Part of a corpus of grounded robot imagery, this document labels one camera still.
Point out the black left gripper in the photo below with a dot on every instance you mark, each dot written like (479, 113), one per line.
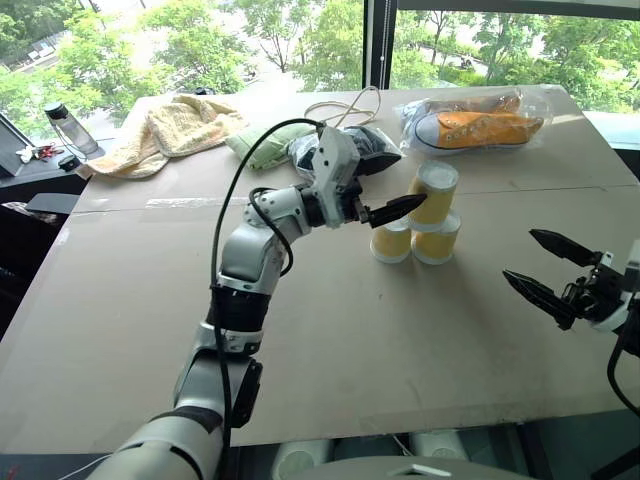
(356, 204)

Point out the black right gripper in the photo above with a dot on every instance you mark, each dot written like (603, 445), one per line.
(592, 295)

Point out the yellow paper cup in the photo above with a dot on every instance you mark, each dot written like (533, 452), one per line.
(389, 245)
(434, 244)
(436, 192)

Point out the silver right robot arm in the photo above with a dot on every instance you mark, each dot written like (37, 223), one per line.
(635, 260)

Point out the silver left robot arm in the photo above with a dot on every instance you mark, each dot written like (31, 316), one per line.
(245, 260)

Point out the black item in plastic bag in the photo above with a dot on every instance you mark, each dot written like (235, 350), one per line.
(372, 145)

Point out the orange sneakers in plastic bag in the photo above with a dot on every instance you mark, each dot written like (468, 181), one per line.
(412, 115)

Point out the orange canvas sneaker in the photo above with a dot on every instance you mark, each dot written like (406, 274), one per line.
(475, 104)
(480, 131)

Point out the light green folded cloth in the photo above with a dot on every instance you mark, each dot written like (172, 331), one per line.
(260, 145)

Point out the white round container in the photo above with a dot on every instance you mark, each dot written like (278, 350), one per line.
(440, 444)
(300, 457)

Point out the pale yellow towel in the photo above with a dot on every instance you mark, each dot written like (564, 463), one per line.
(165, 132)

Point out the clear water bottle black lid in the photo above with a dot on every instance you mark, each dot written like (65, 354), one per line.
(72, 131)

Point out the black computer mouse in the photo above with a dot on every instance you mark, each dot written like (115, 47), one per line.
(66, 161)

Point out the red small object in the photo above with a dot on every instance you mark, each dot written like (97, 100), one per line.
(47, 151)

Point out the black side desk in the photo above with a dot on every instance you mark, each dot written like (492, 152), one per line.
(35, 225)

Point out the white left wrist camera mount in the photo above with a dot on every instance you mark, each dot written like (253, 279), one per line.
(332, 165)

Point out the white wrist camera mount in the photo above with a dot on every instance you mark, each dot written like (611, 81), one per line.
(616, 316)
(332, 165)

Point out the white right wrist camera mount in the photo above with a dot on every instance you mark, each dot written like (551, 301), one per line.
(616, 316)

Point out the black window frame post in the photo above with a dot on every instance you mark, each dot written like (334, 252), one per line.
(380, 40)

